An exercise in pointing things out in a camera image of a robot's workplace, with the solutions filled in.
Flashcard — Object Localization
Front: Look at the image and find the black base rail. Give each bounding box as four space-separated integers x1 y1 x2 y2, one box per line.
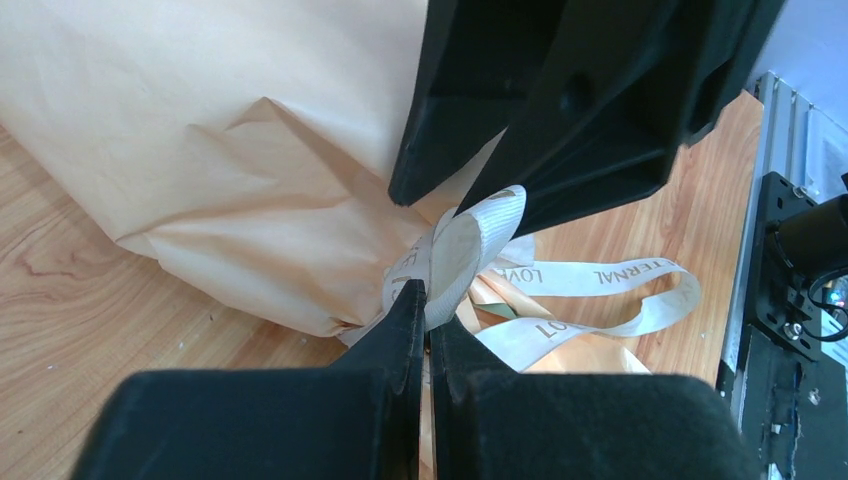
717 172 847 479

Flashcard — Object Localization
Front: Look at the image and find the beige ribbon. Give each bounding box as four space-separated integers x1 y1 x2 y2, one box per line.
378 186 701 374

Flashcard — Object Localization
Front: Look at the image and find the green and tan wrapping paper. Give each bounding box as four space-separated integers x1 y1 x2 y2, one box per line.
0 0 654 480

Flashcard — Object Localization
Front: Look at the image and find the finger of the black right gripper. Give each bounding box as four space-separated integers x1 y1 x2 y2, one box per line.
461 1 782 235
388 0 565 206

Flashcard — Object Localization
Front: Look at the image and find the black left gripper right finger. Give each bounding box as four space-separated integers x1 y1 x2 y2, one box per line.
430 320 759 479

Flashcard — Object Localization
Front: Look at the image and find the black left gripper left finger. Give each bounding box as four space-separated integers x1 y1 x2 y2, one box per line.
72 280 426 479

